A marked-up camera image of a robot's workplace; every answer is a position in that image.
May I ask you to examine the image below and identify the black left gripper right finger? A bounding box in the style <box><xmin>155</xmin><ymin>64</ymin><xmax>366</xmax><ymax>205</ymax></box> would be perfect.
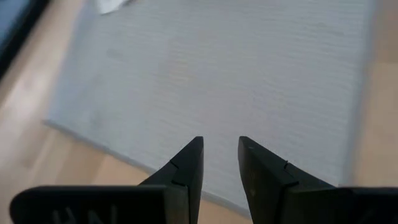
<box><xmin>238</xmin><ymin>136</ymin><xmax>398</xmax><ymax>224</ymax></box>

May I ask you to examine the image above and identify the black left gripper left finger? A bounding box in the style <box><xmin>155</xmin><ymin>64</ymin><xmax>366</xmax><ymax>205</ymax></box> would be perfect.
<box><xmin>9</xmin><ymin>136</ymin><xmax>205</xmax><ymax>224</ymax></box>

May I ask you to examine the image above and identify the grey microfiber towel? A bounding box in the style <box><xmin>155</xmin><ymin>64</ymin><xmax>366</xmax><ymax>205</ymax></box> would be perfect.
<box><xmin>43</xmin><ymin>0</ymin><xmax>377</xmax><ymax>218</ymax></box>

